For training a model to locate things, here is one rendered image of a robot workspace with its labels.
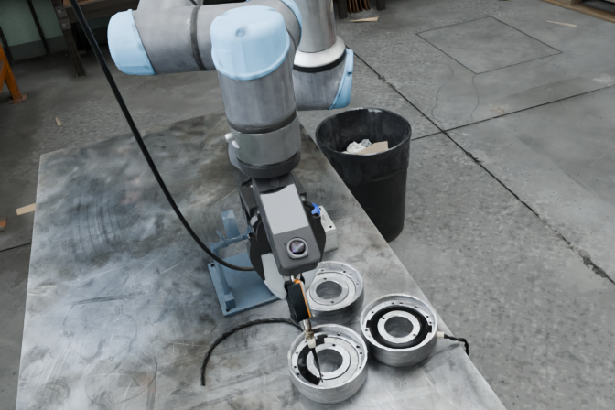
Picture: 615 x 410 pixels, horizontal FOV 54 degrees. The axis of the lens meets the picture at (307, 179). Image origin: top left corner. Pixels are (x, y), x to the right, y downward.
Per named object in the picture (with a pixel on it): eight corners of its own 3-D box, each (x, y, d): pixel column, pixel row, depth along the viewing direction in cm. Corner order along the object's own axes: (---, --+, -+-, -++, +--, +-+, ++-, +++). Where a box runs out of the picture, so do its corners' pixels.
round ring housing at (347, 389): (378, 398, 77) (376, 378, 75) (297, 415, 76) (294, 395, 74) (358, 337, 86) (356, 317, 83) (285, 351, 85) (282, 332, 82)
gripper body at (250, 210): (297, 203, 78) (286, 123, 71) (320, 242, 71) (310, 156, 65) (242, 220, 77) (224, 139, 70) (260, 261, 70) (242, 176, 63)
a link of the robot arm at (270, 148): (307, 123, 62) (231, 143, 60) (311, 159, 65) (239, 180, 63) (285, 94, 68) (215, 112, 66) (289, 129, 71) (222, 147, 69)
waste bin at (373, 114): (427, 238, 223) (428, 139, 199) (344, 264, 216) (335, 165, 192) (389, 190, 251) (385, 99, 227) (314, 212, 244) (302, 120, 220)
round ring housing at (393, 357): (357, 367, 81) (355, 347, 79) (366, 310, 90) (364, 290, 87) (436, 374, 79) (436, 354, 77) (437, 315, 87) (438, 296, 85)
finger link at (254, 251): (285, 266, 75) (282, 210, 70) (288, 275, 74) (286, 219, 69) (248, 275, 74) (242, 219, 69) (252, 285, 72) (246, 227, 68)
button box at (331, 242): (339, 248, 102) (336, 226, 99) (299, 260, 101) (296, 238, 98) (322, 221, 109) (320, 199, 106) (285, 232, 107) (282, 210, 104)
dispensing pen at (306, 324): (315, 389, 74) (277, 259, 74) (307, 380, 78) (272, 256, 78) (331, 383, 75) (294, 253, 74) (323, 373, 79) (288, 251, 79)
